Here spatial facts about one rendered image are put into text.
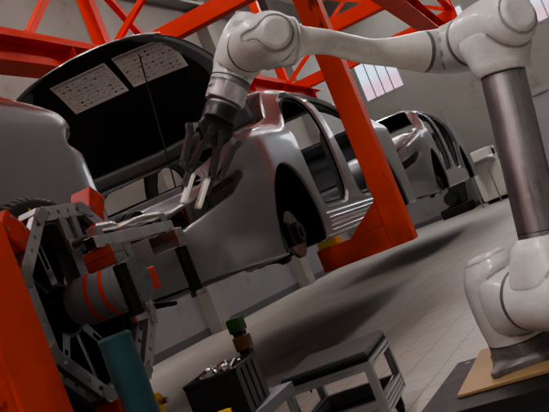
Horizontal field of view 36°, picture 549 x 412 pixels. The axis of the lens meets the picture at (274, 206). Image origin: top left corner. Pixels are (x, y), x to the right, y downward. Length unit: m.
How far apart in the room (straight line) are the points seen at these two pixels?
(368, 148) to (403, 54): 3.75
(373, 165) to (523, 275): 3.91
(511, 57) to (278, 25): 0.55
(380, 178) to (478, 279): 3.74
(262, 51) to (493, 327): 0.87
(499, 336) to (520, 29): 0.71
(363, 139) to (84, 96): 1.92
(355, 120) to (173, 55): 1.30
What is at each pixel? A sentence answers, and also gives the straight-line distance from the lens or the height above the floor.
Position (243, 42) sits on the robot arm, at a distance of 1.72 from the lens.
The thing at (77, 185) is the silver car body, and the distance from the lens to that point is 3.28.
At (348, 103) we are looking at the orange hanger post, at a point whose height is 1.55.
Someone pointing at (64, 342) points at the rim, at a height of 0.77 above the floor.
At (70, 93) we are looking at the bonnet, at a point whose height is 2.30.
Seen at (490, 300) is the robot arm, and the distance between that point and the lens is 2.03.
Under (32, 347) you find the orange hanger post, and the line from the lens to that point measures 1.92.
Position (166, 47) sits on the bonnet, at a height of 2.28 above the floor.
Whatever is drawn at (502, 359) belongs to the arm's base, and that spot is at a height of 0.34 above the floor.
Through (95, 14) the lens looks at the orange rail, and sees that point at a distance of 9.41.
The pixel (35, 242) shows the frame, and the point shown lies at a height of 1.03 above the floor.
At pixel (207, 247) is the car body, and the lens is 4.87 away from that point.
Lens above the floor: 0.78
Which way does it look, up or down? 3 degrees up
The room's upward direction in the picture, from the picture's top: 22 degrees counter-clockwise
